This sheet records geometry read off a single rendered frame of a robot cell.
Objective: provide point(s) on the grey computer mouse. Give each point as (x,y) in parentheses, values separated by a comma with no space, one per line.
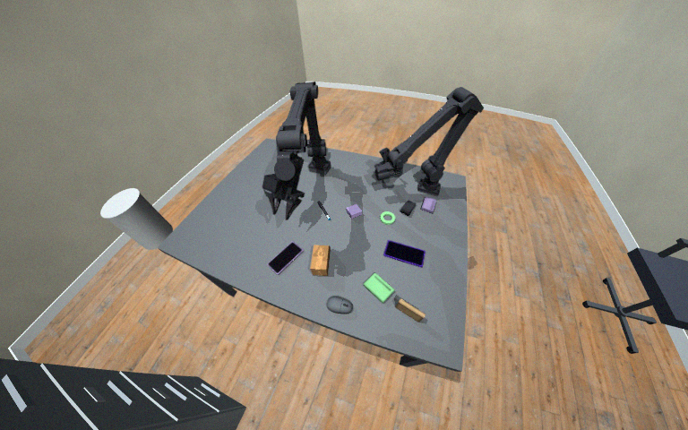
(339,305)

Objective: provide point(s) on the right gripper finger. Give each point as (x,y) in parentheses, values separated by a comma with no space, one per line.
(289,206)
(274,209)

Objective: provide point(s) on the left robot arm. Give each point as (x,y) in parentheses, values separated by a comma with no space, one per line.
(433,166)

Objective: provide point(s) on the tan rectangular block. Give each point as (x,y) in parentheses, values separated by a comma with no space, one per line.
(410,310)

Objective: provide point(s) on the orange block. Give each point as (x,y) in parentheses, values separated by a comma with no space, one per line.
(320,260)

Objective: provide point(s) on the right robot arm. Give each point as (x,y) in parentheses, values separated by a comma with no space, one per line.
(291,138)

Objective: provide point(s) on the light purple cube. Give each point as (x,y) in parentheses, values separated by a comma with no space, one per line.
(428,205)

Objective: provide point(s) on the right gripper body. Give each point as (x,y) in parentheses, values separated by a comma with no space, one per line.
(294,197)

